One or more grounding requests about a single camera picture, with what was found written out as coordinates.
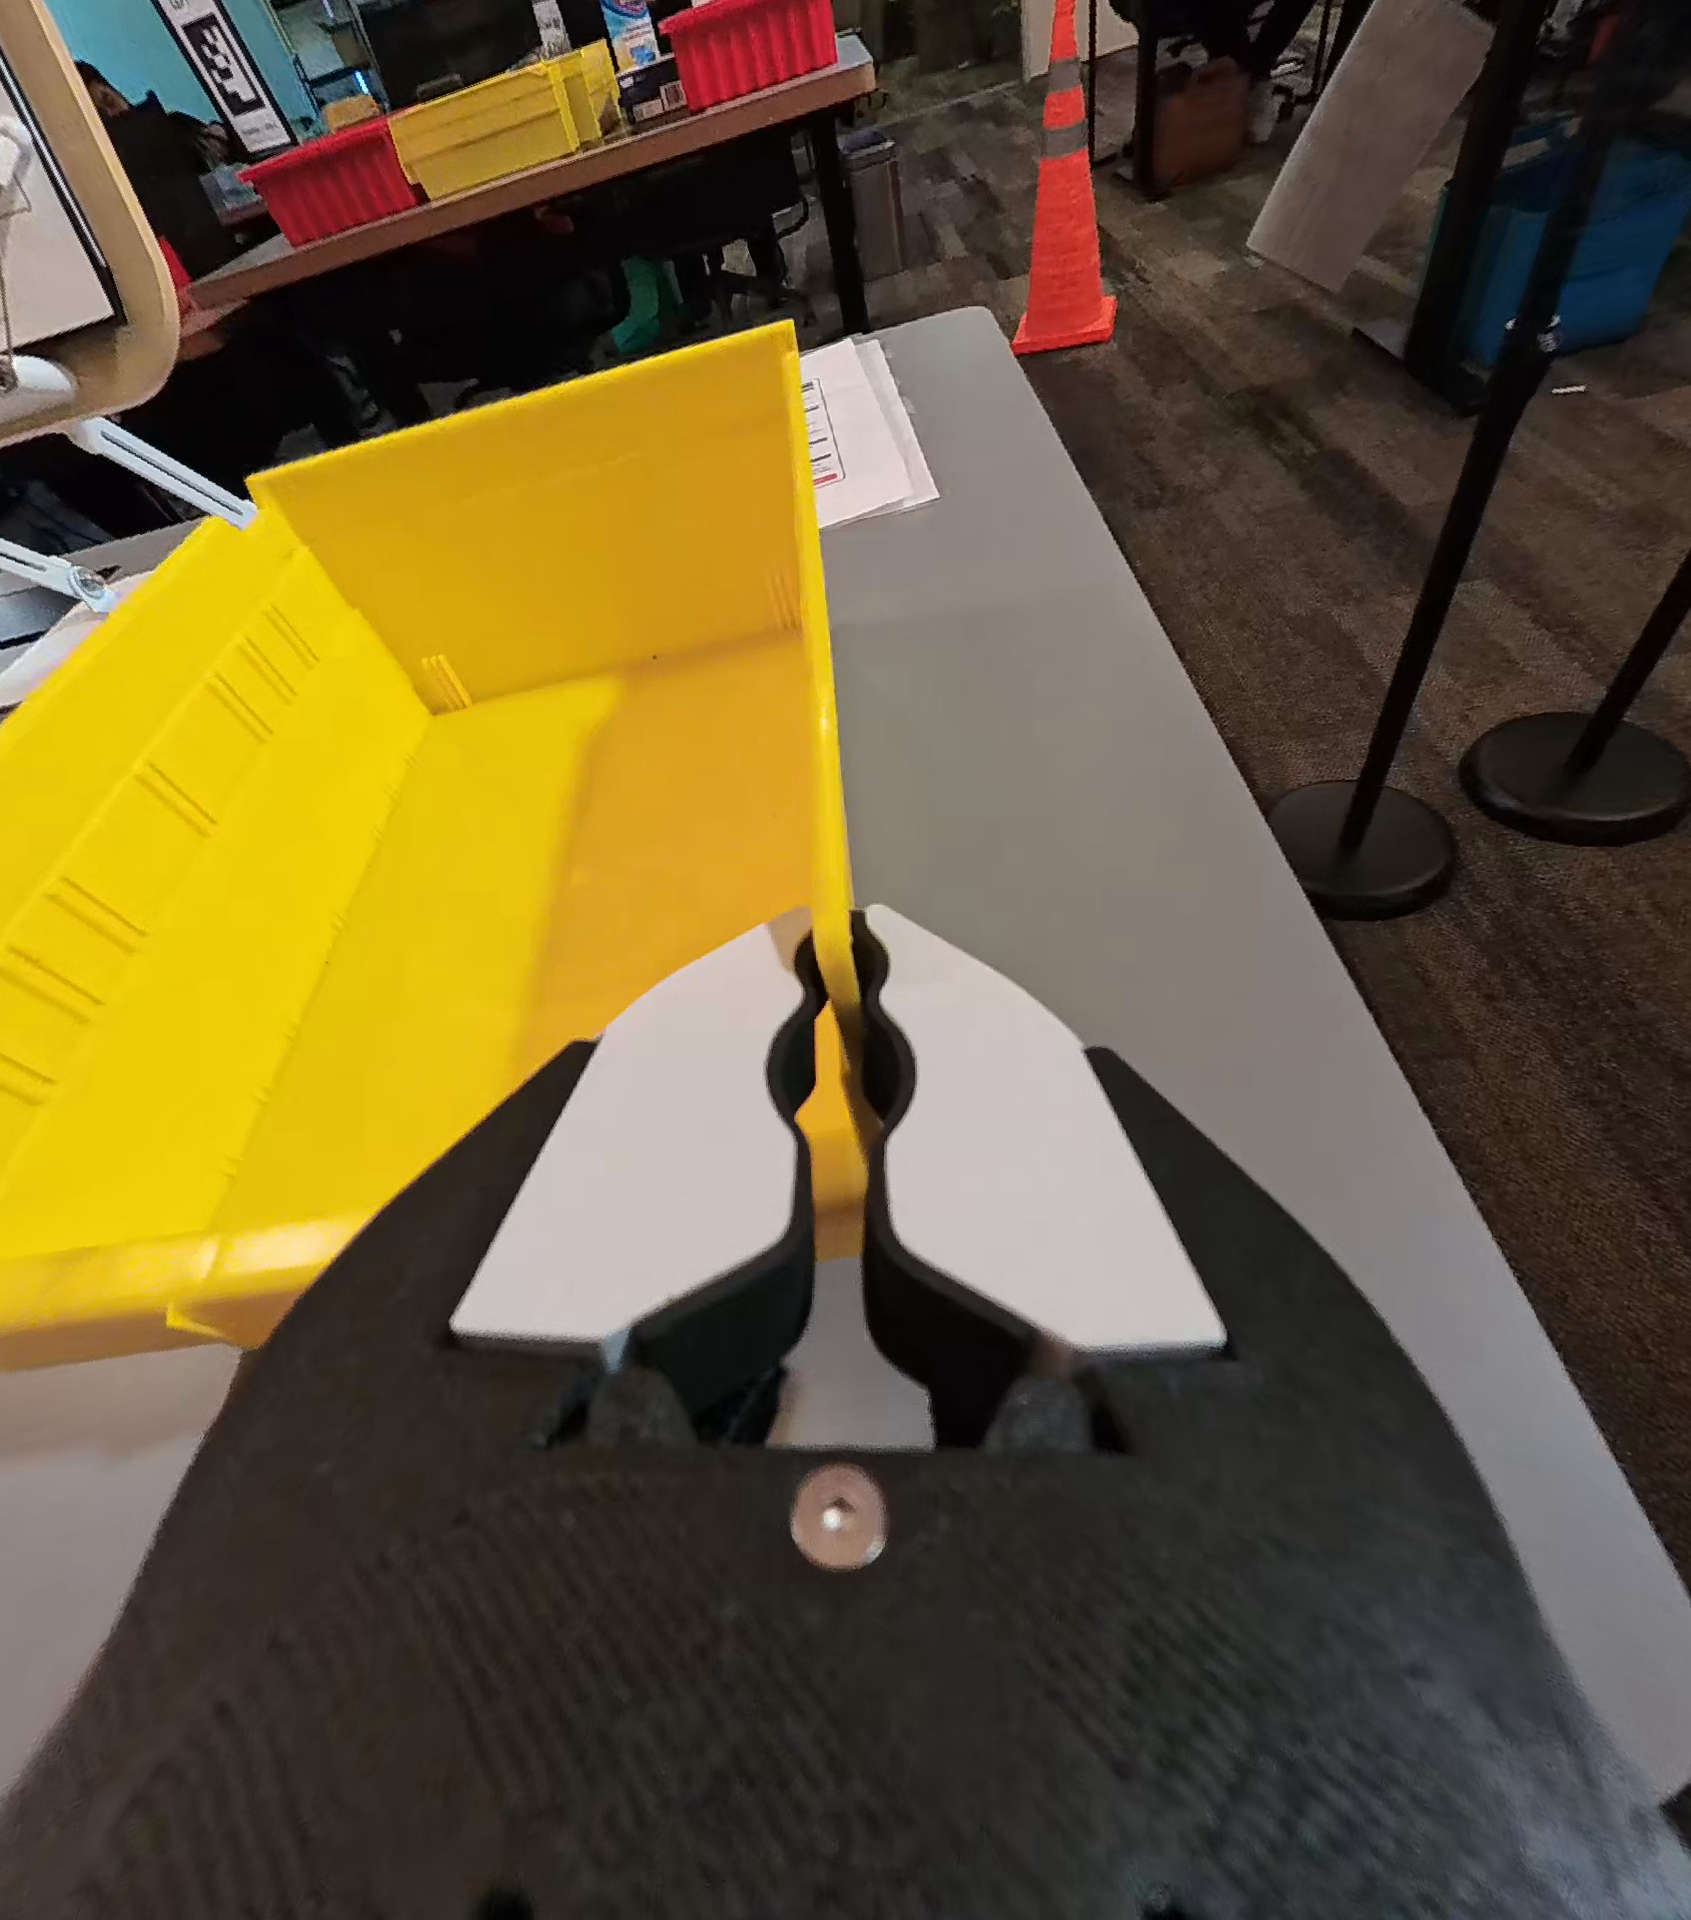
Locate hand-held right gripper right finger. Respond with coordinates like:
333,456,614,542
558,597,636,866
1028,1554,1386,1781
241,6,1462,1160
846,902,1232,1405

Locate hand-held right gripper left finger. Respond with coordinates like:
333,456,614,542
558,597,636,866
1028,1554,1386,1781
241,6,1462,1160
448,914,824,1405

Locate yellow plastic bin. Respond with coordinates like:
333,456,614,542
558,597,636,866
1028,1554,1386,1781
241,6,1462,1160
0,319,880,1375

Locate grey desk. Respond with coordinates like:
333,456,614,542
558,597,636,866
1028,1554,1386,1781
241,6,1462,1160
0,306,1691,1838

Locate white paper sheets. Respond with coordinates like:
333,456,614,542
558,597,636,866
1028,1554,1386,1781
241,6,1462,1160
798,336,942,533

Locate orange traffic cone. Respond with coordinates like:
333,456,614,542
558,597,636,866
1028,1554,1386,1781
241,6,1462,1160
1010,0,1122,360

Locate grey trash can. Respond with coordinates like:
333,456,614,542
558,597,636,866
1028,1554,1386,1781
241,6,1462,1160
840,126,910,282

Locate brown background table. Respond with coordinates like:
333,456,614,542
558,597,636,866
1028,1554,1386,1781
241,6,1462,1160
191,33,882,344

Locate red ribbed bin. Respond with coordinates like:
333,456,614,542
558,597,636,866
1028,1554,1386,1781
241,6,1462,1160
241,118,426,250
660,0,842,115

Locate black stand pole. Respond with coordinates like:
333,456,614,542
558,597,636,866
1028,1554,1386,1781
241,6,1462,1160
1404,0,1556,410

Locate yellow ribbed bin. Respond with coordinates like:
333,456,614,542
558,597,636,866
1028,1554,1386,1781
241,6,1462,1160
390,61,592,204
546,40,626,149

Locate white leaning board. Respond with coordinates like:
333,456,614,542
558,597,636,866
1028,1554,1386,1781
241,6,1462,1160
1246,0,1496,298

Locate blue plastic tub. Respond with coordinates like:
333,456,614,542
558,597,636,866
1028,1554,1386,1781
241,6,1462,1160
1434,125,1691,372

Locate black and white marker poster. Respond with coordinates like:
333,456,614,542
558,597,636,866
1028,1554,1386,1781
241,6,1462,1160
157,0,297,156

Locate black stanchion post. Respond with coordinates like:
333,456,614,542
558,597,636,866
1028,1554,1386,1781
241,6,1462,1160
1266,0,1628,925
1458,353,1691,849

